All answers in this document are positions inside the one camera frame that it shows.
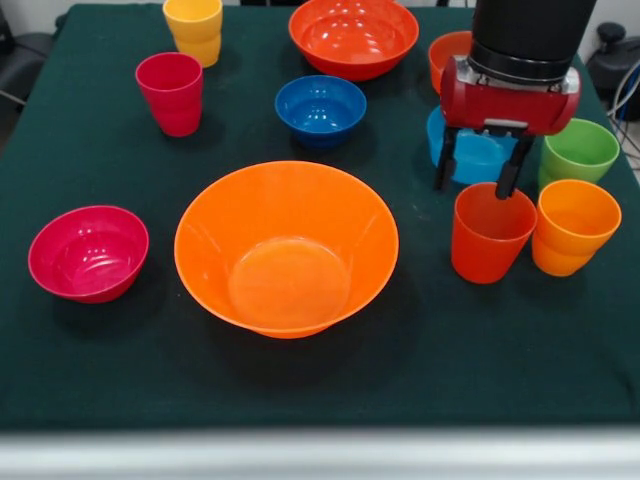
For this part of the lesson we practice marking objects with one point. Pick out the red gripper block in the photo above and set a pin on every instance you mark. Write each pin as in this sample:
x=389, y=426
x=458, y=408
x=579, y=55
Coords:
x=500, y=105

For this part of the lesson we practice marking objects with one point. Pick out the red-orange cup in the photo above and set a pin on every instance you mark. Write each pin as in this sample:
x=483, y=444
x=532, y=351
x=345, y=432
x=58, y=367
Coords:
x=490, y=250

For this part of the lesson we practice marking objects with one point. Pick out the dark blue bowl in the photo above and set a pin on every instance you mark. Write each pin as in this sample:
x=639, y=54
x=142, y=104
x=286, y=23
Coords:
x=320, y=115

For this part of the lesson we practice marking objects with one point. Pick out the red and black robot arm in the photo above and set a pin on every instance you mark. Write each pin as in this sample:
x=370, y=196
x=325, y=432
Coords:
x=530, y=30

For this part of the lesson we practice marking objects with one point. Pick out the light blue bowl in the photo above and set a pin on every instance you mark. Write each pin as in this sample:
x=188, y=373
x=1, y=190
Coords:
x=475, y=160

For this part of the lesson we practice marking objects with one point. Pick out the green cup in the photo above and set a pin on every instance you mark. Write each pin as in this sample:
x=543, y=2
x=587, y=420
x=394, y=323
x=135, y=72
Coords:
x=580, y=160

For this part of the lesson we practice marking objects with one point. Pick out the small red-orange bowl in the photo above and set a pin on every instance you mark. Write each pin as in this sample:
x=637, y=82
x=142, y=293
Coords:
x=445, y=52

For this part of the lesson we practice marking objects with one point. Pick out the orange cup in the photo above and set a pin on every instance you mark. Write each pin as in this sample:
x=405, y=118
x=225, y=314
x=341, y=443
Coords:
x=575, y=235

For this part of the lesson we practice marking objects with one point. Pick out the large red-orange bowl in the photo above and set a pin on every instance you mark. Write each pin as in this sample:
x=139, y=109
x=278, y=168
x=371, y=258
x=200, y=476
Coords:
x=350, y=45

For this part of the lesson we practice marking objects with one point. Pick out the large orange bowl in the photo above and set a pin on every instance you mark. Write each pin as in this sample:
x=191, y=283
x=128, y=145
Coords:
x=280, y=280

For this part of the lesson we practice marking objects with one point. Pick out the yellow cup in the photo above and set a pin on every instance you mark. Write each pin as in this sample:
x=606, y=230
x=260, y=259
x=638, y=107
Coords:
x=195, y=35

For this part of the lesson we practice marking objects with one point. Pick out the pink-red cup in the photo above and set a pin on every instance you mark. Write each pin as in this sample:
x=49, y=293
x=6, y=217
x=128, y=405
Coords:
x=172, y=100

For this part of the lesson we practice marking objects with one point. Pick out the pink-red bowl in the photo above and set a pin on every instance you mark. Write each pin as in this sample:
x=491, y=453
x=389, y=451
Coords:
x=90, y=260

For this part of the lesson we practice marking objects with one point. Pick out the dark green tablecloth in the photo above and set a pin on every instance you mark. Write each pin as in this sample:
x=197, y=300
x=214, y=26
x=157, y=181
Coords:
x=100, y=350

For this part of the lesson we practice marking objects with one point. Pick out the dark grey pedestal base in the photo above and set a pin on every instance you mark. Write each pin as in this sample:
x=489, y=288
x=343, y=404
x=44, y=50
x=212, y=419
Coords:
x=612, y=60
x=30, y=50

